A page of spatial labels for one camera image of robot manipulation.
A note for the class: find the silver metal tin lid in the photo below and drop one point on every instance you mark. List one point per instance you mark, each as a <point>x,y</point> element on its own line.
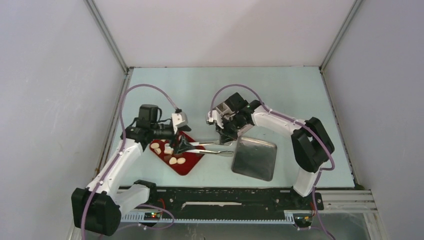
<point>255,158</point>

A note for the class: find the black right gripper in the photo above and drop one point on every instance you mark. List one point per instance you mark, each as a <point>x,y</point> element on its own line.
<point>225,135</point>

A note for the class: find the pink tin with white dividers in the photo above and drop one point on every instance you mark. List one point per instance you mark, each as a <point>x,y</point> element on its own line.
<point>223,109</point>

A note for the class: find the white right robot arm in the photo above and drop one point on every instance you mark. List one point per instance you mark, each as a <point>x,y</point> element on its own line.
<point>312,145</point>

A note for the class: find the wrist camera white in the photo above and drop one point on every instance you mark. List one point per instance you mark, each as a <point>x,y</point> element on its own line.
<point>180,122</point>
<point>214,117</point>

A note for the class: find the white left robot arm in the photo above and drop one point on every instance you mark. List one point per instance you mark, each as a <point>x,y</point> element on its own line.
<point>99,206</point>

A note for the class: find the white oval chocolate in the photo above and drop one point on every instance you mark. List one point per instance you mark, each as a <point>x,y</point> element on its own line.
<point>181,160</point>
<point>173,161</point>

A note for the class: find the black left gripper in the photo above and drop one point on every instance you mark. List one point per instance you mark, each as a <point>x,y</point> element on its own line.
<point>181,145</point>

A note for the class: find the white chocolate left edge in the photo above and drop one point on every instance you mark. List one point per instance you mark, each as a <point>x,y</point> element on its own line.
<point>157,151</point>

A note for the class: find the red rectangular tray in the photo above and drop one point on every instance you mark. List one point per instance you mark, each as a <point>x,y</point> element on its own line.
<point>191,158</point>

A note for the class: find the white square chocolate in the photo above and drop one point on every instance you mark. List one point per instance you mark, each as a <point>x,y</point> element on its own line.
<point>168,149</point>

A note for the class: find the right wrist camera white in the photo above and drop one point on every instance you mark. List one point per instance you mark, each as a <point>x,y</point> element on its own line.
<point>214,117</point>

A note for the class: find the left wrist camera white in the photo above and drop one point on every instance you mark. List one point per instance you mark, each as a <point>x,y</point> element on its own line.
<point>180,122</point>

